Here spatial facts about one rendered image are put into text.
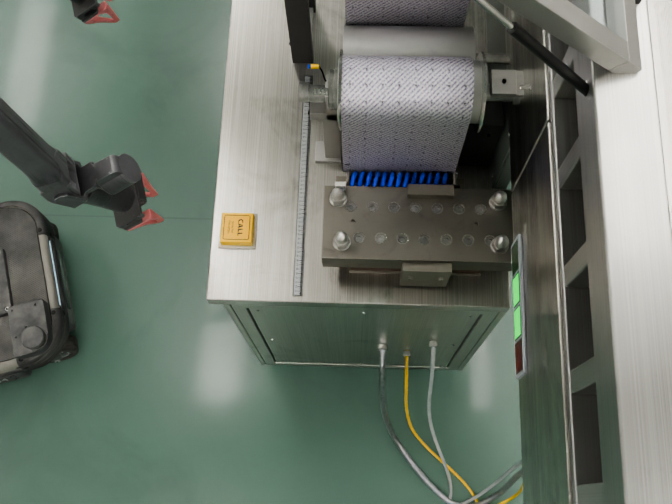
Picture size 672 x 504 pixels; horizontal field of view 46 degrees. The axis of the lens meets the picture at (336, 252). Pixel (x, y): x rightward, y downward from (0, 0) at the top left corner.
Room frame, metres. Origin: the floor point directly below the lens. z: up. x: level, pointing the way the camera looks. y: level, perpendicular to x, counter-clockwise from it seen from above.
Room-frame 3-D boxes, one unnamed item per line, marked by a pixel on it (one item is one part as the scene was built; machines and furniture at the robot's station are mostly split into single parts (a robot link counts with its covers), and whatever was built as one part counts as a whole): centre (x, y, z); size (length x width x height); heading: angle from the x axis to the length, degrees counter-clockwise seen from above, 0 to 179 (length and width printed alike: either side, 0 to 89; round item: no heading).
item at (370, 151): (0.67, -0.14, 1.11); 0.23 x 0.01 x 0.18; 84
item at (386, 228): (0.55, -0.18, 1.00); 0.40 x 0.16 x 0.06; 84
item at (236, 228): (0.61, 0.21, 0.91); 0.07 x 0.07 x 0.02; 84
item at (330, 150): (0.78, 0.00, 1.05); 0.06 x 0.05 x 0.31; 84
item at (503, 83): (0.71, -0.33, 1.28); 0.06 x 0.05 x 0.02; 84
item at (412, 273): (0.46, -0.18, 0.96); 0.10 x 0.03 x 0.11; 84
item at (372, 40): (0.85, -0.17, 1.17); 0.26 x 0.12 x 0.12; 84
